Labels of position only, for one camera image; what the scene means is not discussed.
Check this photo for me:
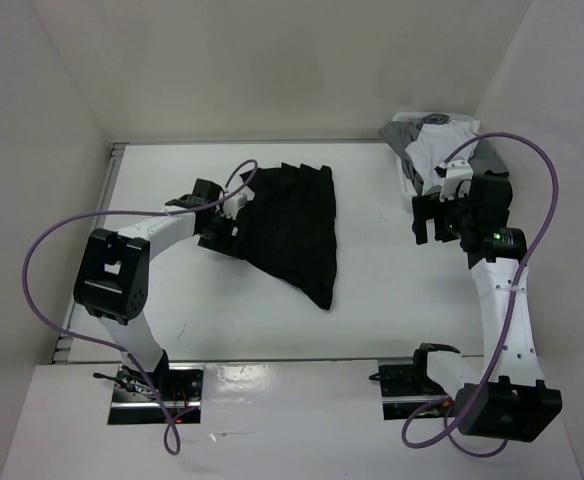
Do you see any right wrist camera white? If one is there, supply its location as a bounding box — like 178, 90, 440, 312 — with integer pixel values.
435, 160, 473, 202

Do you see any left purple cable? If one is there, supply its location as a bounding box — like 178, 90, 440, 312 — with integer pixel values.
23, 158, 259, 455

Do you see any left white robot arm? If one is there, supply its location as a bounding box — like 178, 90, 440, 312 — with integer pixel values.
73, 179, 248, 400

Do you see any black pleated skirt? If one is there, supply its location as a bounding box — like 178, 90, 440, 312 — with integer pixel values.
230, 163, 337, 311

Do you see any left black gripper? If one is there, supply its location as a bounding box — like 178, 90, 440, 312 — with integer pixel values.
198, 209, 248, 259

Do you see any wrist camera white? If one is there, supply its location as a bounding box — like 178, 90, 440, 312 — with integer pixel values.
221, 192, 249, 220
435, 160, 473, 202

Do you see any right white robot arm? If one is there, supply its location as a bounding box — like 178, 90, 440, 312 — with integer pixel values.
409, 174, 562, 443

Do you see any grey garment in basket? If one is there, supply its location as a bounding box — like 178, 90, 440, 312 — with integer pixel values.
377, 113, 511, 197

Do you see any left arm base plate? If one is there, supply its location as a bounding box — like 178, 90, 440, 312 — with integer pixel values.
93, 365, 204, 425

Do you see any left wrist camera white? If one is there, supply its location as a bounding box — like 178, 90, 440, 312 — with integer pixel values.
221, 192, 249, 220

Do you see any white laundry basket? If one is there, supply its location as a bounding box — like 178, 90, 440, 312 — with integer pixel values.
390, 110, 478, 201

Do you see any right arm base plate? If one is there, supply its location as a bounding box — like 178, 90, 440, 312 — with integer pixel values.
368, 360, 447, 421

